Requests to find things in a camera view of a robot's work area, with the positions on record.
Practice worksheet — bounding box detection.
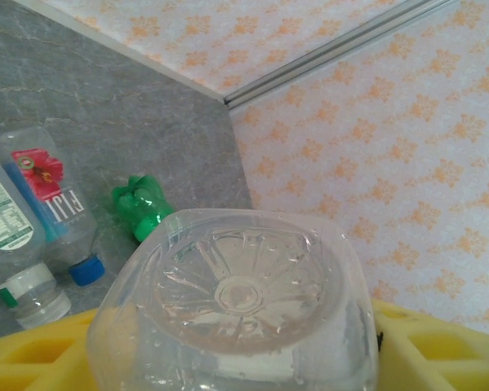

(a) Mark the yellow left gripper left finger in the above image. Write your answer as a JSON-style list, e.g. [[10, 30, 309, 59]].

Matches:
[[0, 307, 103, 391]]

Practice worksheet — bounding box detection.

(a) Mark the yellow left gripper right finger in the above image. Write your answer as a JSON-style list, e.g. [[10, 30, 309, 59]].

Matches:
[[368, 297, 489, 391]]

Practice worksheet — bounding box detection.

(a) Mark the clear plastic water bottle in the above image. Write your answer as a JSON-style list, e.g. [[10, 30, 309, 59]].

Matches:
[[85, 207, 380, 391]]

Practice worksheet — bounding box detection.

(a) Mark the Fiji water plastic bottle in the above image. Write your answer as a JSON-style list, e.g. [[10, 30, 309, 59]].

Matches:
[[0, 125, 107, 287]]

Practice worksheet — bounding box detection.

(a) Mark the clear bottle white green label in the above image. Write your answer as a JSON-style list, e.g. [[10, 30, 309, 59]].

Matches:
[[0, 142, 73, 331]]

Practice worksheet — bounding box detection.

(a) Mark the green plastic bottle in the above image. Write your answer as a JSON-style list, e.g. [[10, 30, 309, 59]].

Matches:
[[112, 174, 176, 244]]

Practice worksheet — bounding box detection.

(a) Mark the aluminium frame post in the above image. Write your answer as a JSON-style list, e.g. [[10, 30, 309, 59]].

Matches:
[[222, 0, 460, 113]]

